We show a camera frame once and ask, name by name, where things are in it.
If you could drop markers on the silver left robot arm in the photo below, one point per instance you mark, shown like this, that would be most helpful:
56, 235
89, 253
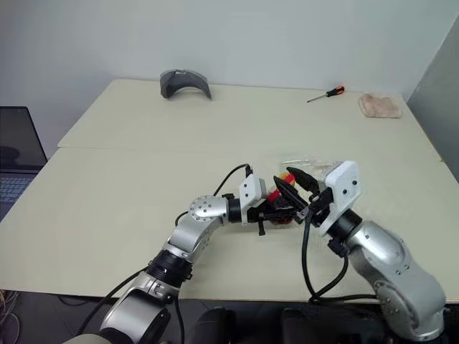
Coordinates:
195, 229

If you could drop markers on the clear bottle with red label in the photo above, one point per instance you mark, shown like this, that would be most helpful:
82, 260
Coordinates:
274, 196

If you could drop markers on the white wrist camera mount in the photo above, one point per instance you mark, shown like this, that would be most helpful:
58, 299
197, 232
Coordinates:
251, 188
344, 182

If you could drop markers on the beige rounded robot cover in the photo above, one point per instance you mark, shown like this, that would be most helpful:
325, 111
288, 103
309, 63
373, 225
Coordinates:
84, 339

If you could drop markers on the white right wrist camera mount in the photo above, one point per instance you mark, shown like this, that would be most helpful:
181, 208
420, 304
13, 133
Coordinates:
344, 182

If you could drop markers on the beige crumpled cloth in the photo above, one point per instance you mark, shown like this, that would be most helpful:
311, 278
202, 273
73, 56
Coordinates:
380, 105

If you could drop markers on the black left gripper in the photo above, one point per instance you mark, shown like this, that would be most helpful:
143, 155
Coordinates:
260, 214

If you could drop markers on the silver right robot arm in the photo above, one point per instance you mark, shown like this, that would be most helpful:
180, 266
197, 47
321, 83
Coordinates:
394, 265

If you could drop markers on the grey curved plastic shell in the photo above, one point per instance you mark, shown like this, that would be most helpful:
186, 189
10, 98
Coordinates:
184, 82

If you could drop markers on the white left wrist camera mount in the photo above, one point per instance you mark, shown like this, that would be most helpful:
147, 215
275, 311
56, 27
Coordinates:
251, 188

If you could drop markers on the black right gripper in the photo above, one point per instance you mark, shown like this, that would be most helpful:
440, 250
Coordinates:
319, 208

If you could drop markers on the dark open laptop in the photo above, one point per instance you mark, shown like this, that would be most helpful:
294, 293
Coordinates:
18, 150

